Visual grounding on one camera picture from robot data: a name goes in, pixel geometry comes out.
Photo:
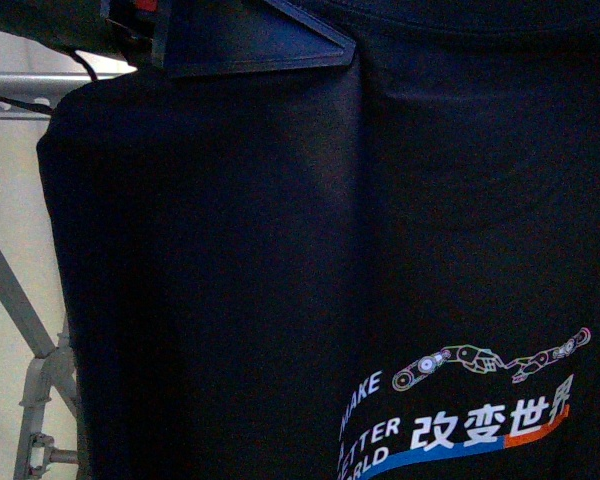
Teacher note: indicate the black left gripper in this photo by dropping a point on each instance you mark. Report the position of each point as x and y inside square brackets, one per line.
[209, 38]

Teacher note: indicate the grey metal clothes rack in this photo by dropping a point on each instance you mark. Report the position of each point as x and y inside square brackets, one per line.
[41, 430]

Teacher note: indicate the black printed t-shirt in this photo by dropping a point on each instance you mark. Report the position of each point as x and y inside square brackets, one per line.
[385, 270]

